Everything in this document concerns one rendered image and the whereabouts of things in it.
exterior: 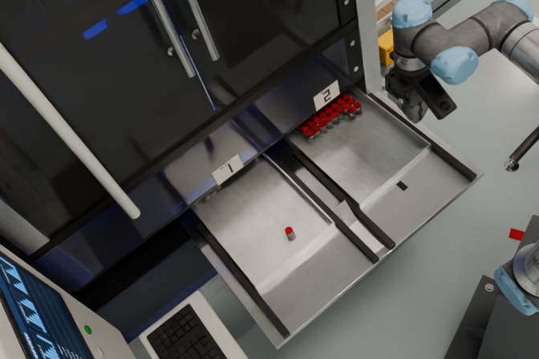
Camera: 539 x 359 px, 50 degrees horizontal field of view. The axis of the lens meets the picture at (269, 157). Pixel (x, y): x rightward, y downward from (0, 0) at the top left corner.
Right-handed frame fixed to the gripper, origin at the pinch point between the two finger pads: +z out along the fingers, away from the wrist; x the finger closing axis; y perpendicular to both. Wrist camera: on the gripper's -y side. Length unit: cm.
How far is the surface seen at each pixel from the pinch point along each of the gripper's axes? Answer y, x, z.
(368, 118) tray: 22.0, -2.0, 21.4
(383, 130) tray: 15.8, -2.1, 21.4
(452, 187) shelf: -10.0, -2.1, 21.6
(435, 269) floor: 1, -10, 110
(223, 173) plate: 27, 42, 8
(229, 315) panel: 27, 64, 79
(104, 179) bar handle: 20, 66, -25
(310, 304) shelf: -10, 46, 22
